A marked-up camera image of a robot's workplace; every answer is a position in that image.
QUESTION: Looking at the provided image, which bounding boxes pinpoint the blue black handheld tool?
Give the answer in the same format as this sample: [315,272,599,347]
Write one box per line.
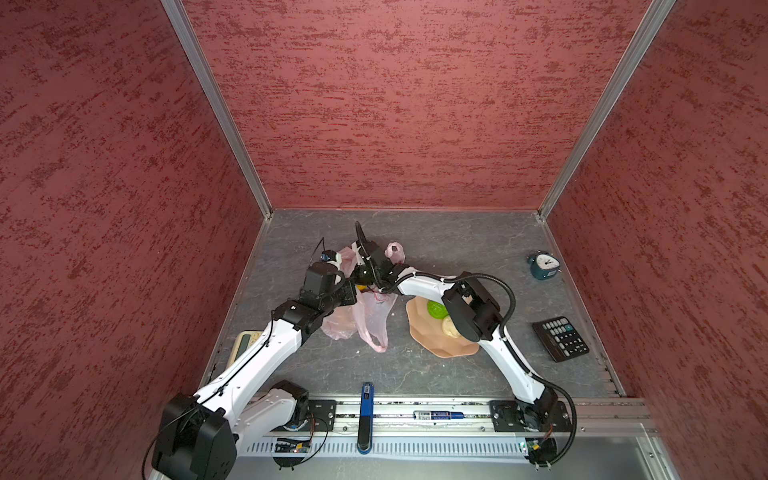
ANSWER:
[356,382,374,455]

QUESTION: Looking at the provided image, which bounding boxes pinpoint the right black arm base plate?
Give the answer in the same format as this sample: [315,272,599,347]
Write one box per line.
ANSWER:
[489,400,572,433]

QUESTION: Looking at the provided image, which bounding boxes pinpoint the right aluminium corner post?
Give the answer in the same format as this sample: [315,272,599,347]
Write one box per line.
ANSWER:
[538,0,676,223]

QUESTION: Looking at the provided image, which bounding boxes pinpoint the small circuit board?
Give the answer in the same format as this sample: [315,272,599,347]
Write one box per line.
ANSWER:
[526,438,558,466]
[274,438,313,455]

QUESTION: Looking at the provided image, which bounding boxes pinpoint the aluminium corner post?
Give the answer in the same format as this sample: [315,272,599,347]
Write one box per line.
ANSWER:
[161,0,274,221]
[538,0,676,223]

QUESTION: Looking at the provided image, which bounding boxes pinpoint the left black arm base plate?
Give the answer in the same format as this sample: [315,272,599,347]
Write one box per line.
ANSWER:
[271,399,338,434]

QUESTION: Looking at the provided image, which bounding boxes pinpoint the small teal alarm clock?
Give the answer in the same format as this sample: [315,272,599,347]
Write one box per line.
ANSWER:
[526,251,561,281]

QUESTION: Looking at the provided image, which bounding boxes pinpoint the blue marker pen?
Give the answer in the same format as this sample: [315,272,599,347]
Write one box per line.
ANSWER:
[413,410,465,421]

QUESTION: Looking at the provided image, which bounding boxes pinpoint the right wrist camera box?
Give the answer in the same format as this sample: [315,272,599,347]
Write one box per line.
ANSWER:
[357,240,392,269]

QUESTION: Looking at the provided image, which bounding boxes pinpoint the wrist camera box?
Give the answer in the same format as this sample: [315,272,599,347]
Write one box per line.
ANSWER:
[357,240,392,269]
[299,261,344,303]

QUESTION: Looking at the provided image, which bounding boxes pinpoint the yellow calculator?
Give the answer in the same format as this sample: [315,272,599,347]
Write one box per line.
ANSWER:
[227,331,262,367]

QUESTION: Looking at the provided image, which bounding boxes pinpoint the fake pale yellow fruit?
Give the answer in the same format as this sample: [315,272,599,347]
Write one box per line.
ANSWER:
[441,317,461,338]

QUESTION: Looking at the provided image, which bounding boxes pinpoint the right small circuit board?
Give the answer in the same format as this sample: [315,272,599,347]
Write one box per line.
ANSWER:
[526,438,558,466]

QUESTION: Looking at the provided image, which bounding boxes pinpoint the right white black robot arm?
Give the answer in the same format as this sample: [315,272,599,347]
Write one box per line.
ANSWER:
[353,256,578,433]

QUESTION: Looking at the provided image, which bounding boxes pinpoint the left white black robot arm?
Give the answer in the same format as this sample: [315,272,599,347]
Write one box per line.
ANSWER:
[141,274,357,479]

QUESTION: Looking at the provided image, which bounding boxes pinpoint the left small circuit board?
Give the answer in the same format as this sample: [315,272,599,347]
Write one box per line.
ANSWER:
[274,438,313,455]

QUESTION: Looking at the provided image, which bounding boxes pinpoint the aluminium front rail frame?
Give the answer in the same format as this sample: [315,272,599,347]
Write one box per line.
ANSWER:
[235,394,677,479]

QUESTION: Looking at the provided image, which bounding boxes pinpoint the left aluminium corner post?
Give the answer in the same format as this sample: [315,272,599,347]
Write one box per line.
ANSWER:
[161,0,274,221]

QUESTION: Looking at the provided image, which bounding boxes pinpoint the fake green round fruit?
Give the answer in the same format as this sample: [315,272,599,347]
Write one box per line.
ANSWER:
[427,300,449,320]

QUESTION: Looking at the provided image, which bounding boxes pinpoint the pink fruit-print plastic bag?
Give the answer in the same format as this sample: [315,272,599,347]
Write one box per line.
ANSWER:
[321,242,405,353]

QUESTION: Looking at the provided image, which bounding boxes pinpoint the black calculator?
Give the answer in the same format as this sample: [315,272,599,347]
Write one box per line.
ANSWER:
[532,316,590,363]

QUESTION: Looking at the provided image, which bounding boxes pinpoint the pink scalloped plastic bowl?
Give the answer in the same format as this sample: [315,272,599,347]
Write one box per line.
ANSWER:
[406,297,479,359]

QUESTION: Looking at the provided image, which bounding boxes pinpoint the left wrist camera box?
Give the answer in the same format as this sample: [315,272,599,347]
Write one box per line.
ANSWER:
[299,261,344,303]

